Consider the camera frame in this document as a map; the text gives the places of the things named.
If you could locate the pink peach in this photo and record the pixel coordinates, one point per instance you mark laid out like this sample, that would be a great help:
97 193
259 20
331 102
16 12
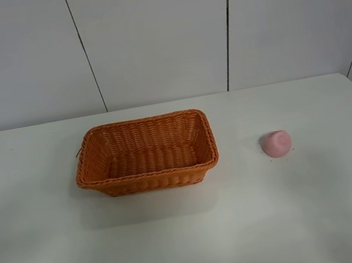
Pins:
276 144

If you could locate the orange woven plastic basket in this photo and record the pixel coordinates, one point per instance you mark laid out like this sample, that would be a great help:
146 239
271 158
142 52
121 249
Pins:
166 151

